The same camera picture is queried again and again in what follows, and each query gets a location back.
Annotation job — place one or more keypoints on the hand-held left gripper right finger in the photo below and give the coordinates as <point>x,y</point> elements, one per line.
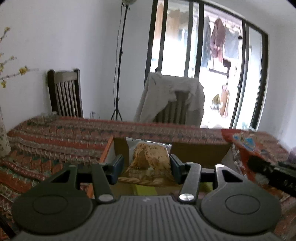
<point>177,166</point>

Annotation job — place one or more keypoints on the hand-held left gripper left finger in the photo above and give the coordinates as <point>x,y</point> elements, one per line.
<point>116,169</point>

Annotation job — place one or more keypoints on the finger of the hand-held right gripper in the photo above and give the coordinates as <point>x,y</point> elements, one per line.
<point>261,166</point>

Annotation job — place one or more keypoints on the orange cardboard box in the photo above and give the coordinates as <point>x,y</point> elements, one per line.
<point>196,153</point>

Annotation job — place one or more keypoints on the clear cracker snack packet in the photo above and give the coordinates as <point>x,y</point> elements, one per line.
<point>148,157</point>

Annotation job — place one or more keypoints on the dark wooden chair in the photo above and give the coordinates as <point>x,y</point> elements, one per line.
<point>64,75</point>
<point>173,111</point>

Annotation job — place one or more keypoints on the patterned tablecloth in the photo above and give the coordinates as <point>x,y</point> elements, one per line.
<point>57,136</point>

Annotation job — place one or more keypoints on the chair with white jacket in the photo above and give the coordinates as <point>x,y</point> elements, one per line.
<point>157,97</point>

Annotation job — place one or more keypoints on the tan upright board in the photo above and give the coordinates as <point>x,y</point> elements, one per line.
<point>224,102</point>

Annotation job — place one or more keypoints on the yellow green cloth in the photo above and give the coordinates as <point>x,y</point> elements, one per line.
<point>215,102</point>

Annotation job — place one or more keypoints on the dark hanging cloth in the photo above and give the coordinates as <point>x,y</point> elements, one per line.
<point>227,66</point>

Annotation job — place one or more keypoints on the patterned ceramic vase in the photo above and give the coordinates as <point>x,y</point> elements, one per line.
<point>3,139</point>

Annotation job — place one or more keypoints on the black framed sliding glass door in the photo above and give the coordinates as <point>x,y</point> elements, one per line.
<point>199,46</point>

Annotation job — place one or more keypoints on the blue hanging shirt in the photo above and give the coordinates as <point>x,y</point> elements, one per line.
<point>205,46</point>

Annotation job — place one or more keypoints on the grey-blue hanging shirt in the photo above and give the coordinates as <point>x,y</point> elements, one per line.
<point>231,46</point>

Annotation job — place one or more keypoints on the maroon hanging garment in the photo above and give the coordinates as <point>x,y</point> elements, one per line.
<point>217,39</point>

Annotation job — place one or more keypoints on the yellow flower branches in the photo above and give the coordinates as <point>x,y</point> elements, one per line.
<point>23,70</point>

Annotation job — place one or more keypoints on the beige hanging garment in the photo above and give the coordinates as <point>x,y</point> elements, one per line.
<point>174,19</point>

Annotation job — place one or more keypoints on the studio light on stand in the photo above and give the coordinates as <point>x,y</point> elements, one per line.
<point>129,1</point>

